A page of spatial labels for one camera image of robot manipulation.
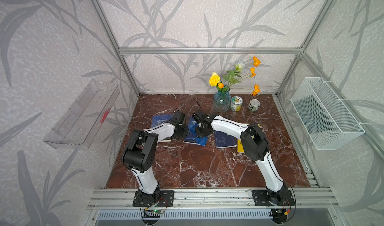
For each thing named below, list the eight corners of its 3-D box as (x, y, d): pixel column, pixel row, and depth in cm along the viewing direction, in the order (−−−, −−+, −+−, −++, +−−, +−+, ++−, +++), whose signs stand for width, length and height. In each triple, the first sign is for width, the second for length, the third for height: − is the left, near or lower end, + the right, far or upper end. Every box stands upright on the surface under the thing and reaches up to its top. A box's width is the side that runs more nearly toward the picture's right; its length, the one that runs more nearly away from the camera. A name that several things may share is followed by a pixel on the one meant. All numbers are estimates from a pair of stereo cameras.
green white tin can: (230, 111, 111) (232, 104, 105) (229, 103, 117) (231, 96, 110) (241, 111, 111) (243, 104, 105) (239, 103, 117) (241, 96, 110)
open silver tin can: (249, 112, 111) (251, 107, 107) (247, 103, 117) (249, 98, 112) (259, 112, 111) (261, 107, 107) (256, 103, 117) (259, 98, 112)
